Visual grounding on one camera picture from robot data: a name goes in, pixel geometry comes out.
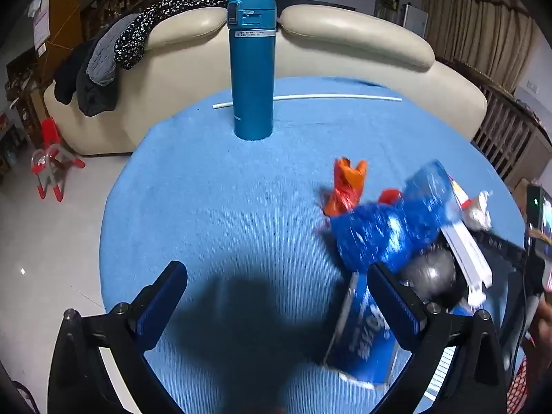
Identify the red patterned clothing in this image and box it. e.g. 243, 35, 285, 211
506, 356, 533, 414

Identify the beige curtain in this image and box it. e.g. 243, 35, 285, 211
423, 0, 535, 91

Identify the white wall poster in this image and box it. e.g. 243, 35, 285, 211
32, 0, 52, 57

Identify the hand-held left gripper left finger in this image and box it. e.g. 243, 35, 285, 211
47, 261, 188, 414

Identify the thin white rod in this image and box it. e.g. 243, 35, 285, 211
212, 93, 403, 109

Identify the wooden display cabinet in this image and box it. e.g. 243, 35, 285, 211
49, 0, 234, 52

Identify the blue plastic bag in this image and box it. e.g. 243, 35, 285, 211
330, 159, 458, 272

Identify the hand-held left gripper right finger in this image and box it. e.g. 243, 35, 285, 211
368, 262, 510, 414

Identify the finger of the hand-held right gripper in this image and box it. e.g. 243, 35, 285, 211
473, 228, 528, 269

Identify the black television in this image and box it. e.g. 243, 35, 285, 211
276, 0, 354, 11

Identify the white orange carton box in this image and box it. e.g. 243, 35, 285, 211
440, 177, 494, 307

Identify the silver foil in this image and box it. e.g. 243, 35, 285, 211
463, 190, 493, 231

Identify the grey cloth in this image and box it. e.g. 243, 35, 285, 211
86, 13, 139, 87

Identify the cream leather sofa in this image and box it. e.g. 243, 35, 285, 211
43, 3, 488, 156

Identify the person's right hand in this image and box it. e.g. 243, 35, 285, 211
530, 295, 552, 356

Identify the black cable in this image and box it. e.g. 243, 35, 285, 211
11, 379, 37, 414

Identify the white air conditioner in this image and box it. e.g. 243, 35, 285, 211
403, 3, 429, 37

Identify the orange snack wrapper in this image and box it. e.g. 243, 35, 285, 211
321, 157, 368, 217

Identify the wooden baby crib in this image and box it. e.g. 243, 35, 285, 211
448, 58, 552, 190

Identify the black floral cloth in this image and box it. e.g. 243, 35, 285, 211
114, 0, 231, 70

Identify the grey black plastic bag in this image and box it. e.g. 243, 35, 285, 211
399, 246, 469, 311

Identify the blue snack packet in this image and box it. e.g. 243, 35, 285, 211
323, 272, 400, 391

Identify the blue thermos bottle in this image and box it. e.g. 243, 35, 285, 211
228, 0, 277, 141

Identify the red plastic stool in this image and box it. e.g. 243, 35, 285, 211
30, 117, 86, 201

